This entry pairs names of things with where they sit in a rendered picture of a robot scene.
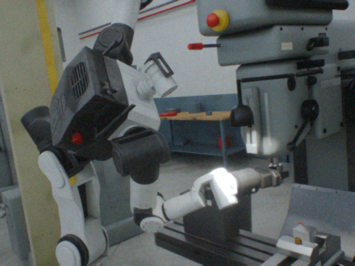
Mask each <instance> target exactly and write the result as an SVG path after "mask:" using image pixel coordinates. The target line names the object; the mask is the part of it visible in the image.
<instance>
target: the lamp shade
mask: <svg viewBox="0 0 355 266"><path fill-rule="evenodd" d="M253 124H255V123H254V114H253V112H252V109H251V108H250V107H249V106H247V105H243V104H241V105H237V106H234V107H233V108H232V109H231V113H230V126H232V127H242V126H250V125H253Z"/></svg>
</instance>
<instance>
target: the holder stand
mask: <svg viewBox="0 0 355 266"><path fill-rule="evenodd" d="M192 187H193V186H191V187H189V188H188V189H187V190H185V191H184V192H182V193H180V196H181V195H183V194H185V193H188V192H190V191H191V190H192ZM204 196H205V194H204ZM205 200H206V206H204V207H203V208H200V209H198V210H196V211H193V212H191V213H188V214H186V215H185V216H184V217H183V226H184V232H185V233H189V234H193V235H198V236H203V237H206V238H209V239H213V240H217V241H222V242H227V241H228V240H229V239H230V238H231V237H232V236H233V235H235V234H237V233H238V232H239V221H238V209H237V204H236V205H233V206H231V207H230V208H226V209H224V210H220V209H219V208H218V205H217V202H216V200H215V198H214V199H212V200H209V201H208V200H207V199H206V197H205Z"/></svg>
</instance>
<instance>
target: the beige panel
mask: <svg viewBox="0 0 355 266"><path fill-rule="evenodd" d="M63 73H64V69H63V63H62V55H61V49H60V46H59V38H58V31H57V24H56V20H55V13H54V6H53V3H52V0H0V86H1V92H2V98H3V104H4V109H5V115H6V118H7V124H8V130H9V134H10V140H11V146H12V152H13V157H14V161H15V167H16V172H17V179H18V184H19V188H20V194H21V200H22V203H23V209H24V215H25V221H26V227H27V232H28V237H29V242H30V248H31V251H32V257H33V263H34V266H61V265H60V264H59V262H58V259H57V256H56V248H57V242H58V240H59V239H60V237H61V221H60V217H59V209H58V205H57V203H56V201H55V199H54V197H53V194H52V188H51V183H50V181H49V179H48V178H47V177H46V175H45V173H43V172H42V171H41V170H40V168H39V156H40V152H39V150H38V149H37V146H36V145H35V143H34V141H33V140H32V138H31V137H30V135H29V134H28V133H27V131H26V129H25V128H24V126H23V124H22V123H21V119H22V117H23V115H24V114H25V113H27V112H28V111H29V110H31V109H33V108H35V107H39V106H47V107H48V108H49V107H50V104H51V99H52V97H53V94H54V92H55V90H56V88H57V85H58V83H59V82H60V80H61V77H62V75H63Z"/></svg>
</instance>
